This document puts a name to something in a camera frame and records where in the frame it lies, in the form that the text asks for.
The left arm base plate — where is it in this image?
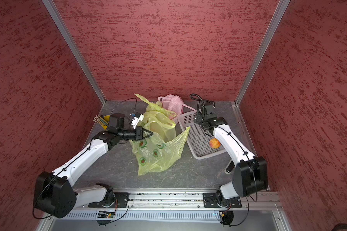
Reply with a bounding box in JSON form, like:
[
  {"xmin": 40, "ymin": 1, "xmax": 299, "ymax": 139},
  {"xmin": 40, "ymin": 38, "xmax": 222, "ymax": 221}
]
[{"xmin": 88, "ymin": 192, "xmax": 129, "ymax": 209}]

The right aluminium corner post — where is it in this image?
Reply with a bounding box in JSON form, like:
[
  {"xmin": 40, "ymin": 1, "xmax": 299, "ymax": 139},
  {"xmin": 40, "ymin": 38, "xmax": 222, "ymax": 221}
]
[{"xmin": 235, "ymin": 0, "xmax": 290, "ymax": 107}]

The pink plastic bag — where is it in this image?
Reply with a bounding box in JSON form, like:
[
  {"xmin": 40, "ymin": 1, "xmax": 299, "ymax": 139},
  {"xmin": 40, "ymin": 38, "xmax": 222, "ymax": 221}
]
[{"xmin": 158, "ymin": 94, "xmax": 197, "ymax": 123}]

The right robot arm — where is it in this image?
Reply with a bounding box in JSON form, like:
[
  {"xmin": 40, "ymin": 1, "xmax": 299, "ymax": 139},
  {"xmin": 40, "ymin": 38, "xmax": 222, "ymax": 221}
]
[{"xmin": 194, "ymin": 104, "xmax": 269, "ymax": 208}]

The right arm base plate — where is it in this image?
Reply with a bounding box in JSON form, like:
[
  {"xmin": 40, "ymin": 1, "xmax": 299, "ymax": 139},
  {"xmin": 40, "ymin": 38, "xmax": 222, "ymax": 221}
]
[{"xmin": 202, "ymin": 191, "xmax": 242, "ymax": 208}]

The left aluminium corner post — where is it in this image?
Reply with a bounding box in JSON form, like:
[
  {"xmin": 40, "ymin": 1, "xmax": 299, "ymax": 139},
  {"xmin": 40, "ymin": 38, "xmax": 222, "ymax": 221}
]
[{"xmin": 42, "ymin": 0, "xmax": 107, "ymax": 105}]

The yellow pencil cup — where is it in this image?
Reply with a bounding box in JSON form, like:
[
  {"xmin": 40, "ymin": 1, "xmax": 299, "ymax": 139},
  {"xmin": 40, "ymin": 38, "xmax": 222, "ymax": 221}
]
[{"xmin": 93, "ymin": 115, "xmax": 109, "ymax": 130}]

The green plastic bag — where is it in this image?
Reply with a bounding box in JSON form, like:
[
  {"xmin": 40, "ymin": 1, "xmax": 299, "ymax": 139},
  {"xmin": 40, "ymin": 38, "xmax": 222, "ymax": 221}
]
[
  {"xmin": 129, "ymin": 127, "xmax": 190, "ymax": 176},
  {"xmin": 135, "ymin": 93, "xmax": 176, "ymax": 142}
]

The orange yellow peach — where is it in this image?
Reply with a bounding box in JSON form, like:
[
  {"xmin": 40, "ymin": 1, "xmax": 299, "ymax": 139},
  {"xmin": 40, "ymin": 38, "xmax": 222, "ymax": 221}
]
[{"xmin": 209, "ymin": 138, "xmax": 221, "ymax": 149}]

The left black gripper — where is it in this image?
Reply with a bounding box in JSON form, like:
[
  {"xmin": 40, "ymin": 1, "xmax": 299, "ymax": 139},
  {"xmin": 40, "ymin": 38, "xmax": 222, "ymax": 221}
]
[{"xmin": 118, "ymin": 126, "xmax": 153, "ymax": 140}]

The white plastic basket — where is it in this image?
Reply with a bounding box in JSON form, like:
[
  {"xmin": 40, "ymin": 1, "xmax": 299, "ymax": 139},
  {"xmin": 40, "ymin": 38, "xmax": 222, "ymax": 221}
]
[{"xmin": 178, "ymin": 111, "xmax": 226, "ymax": 160}]

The aluminium corner post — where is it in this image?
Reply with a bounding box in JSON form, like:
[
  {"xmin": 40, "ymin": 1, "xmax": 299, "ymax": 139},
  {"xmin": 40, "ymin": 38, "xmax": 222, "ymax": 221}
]
[
  {"xmin": 42, "ymin": 0, "xmax": 107, "ymax": 105},
  {"xmin": 235, "ymin": 0, "xmax": 290, "ymax": 107}
]

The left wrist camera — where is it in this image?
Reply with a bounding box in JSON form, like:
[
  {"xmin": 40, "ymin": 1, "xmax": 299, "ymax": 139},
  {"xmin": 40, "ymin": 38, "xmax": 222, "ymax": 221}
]
[{"xmin": 131, "ymin": 112, "xmax": 144, "ymax": 129}]

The aluminium front rail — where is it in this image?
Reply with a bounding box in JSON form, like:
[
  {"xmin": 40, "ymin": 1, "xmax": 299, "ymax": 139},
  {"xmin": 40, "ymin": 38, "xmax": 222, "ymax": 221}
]
[{"xmin": 47, "ymin": 189, "xmax": 282, "ymax": 211}]

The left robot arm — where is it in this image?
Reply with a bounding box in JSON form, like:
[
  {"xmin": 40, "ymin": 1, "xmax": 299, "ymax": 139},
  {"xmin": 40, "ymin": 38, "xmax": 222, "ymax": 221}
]
[{"xmin": 33, "ymin": 113, "xmax": 153, "ymax": 218}]

